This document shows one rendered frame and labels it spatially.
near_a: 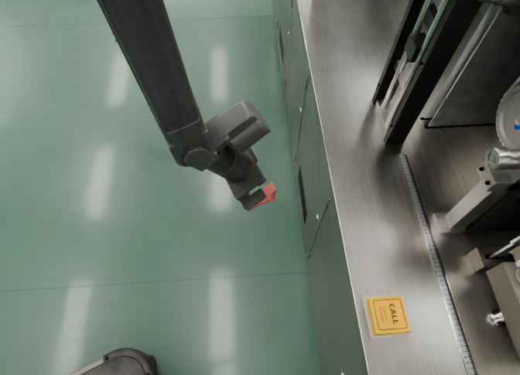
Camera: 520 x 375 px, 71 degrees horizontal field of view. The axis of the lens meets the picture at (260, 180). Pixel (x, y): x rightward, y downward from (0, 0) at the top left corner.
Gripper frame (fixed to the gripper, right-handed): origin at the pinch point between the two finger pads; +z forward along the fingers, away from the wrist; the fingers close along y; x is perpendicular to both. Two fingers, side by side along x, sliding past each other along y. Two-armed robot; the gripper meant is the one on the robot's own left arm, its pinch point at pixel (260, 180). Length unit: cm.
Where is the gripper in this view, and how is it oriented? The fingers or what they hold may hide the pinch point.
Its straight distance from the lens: 75.1
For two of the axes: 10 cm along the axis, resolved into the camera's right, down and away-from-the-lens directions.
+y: -4.4, -7.7, 4.6
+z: 4.4, 2.5, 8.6
